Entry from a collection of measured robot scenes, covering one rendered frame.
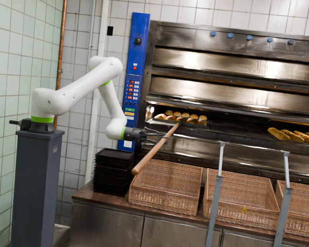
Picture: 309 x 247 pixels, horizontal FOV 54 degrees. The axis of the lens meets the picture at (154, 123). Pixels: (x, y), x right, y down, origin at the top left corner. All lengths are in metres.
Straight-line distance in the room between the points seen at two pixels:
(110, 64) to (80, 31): 1.27
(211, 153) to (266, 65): 0.90
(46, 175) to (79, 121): 1.29
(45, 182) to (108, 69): 0.73
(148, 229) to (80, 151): 1.07
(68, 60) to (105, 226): 1.55
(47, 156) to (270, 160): 1.91
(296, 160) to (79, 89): 2.01
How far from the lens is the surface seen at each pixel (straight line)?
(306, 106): 2.92
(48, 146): 1.80
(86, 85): 1.75
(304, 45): 2.94
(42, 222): 1.96
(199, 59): 2.81
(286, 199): 2.39
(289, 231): 2.61
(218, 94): 2.79
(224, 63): 2.80
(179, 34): 2.85
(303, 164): 3.00
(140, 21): 2.88
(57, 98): 1.67
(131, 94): 2.84
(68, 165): 3.18
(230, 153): 2.86
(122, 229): 2.59
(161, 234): 2.54
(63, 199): 3.31
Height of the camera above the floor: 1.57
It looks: 8 degrees down
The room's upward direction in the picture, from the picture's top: 7 degrees clockwise
